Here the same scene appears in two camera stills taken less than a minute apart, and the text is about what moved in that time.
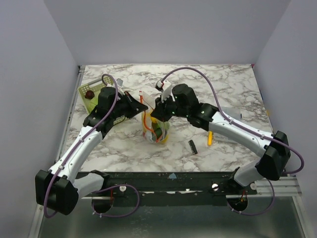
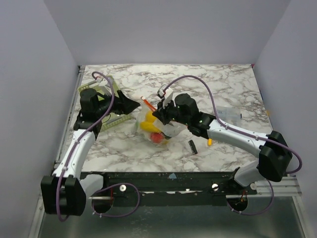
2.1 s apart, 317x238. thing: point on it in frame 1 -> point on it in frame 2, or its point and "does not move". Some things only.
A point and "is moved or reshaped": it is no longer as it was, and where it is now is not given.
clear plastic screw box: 235,112 does not move
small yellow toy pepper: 154,120 -> 149,126
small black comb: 192,147 does not move
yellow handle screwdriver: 210,138 does not move
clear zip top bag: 153,130 is moved or reshaped
